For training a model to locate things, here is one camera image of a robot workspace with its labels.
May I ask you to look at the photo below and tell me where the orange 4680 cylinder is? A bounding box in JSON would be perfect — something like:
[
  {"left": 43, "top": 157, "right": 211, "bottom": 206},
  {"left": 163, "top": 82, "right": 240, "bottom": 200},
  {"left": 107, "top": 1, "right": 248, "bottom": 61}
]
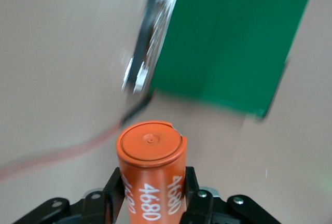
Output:
[{"left": 115, "top": 120, "right": 188, "bottom": 224}]

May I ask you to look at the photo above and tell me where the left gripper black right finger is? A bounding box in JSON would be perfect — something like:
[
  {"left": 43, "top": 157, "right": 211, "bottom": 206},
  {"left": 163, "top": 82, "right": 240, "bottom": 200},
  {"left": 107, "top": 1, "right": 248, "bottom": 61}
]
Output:
[{"left": 181, "top": 166, "right": 220, "bottom": 224}]

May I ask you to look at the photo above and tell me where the red and black wire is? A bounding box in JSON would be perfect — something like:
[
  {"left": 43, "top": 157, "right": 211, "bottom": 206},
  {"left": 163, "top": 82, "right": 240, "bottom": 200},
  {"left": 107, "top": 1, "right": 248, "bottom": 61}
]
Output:
[{"left": 0, "top": 89, "right": 158, "bottom": 183}]

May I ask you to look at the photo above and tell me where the green conveyor belt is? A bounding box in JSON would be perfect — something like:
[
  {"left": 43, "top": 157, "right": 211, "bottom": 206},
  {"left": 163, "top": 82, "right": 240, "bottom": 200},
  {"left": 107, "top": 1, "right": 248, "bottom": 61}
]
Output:
[{"left": 121, "top": 0, "right": 320, "bottom": 120}]

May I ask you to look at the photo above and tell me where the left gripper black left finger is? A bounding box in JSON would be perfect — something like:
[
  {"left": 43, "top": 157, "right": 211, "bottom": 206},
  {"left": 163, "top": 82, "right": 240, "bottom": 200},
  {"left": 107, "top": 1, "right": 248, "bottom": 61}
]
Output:
[{"left": 82, "top": 166, "right": 124, "bottom": 224}]

